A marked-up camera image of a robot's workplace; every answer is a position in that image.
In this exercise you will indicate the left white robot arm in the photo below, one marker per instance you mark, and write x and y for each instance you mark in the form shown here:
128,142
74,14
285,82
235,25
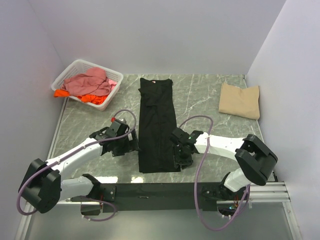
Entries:
45,183

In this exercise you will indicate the black t-shirt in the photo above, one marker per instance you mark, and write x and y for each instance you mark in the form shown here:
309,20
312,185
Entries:
157,120

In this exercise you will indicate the folded tan t-shirt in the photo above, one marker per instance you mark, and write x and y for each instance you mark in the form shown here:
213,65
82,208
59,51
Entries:
242,102

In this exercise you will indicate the pink t-shirt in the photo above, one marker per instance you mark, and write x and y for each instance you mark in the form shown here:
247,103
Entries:
93,82

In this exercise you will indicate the white plastic basket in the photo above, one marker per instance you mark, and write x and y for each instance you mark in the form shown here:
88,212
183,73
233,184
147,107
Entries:
81,66

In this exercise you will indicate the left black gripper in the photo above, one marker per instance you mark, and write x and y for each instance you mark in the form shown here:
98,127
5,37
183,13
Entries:
133,141

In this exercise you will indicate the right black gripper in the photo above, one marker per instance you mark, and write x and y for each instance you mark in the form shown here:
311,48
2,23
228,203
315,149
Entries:
183,161

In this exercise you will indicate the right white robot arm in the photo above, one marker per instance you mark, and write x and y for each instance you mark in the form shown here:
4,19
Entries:
255,159

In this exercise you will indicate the orange t-shirt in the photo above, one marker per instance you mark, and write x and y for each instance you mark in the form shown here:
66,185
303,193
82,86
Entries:
87,98

